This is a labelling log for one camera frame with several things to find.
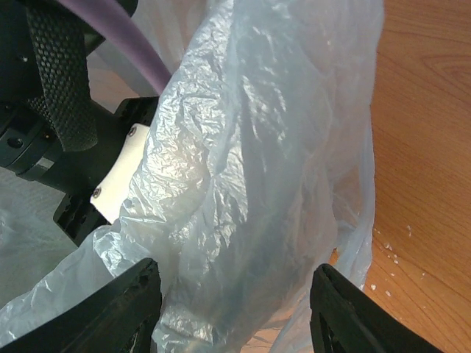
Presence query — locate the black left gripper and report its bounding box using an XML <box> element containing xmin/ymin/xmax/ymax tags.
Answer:
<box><xmin>51</xmin><ymin>97</ymin><xmax>158</xmax><ymax>245</ymax></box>

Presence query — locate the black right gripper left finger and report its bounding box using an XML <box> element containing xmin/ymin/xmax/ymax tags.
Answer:
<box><xmin>1</xmin><ymin>258</ymin><xmax>162</xmax><ymax>352</ymax></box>

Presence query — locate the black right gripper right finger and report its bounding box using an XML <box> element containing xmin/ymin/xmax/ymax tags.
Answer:
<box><xmin>311</xmin><ymin>263</ymin><xmax>440</xmax><ymax>352</ymax></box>

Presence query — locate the translucent blue plastic bag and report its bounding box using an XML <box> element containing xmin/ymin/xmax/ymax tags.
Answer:
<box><xmin>1</xmin><ymin>1</ymin><xmax>384</xmax><ymax>352</ymax></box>

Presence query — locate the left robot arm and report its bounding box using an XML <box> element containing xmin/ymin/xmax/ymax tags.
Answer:
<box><xmin>1</xmin><ymin>1</ymin><xmax>158</xmax><ymax>244</ymax></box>

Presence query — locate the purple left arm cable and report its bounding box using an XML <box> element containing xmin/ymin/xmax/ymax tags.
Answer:
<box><xmin>54</xmin><ymin>0</ymin><xmax>174</xmax><ymax>99</ymax></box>

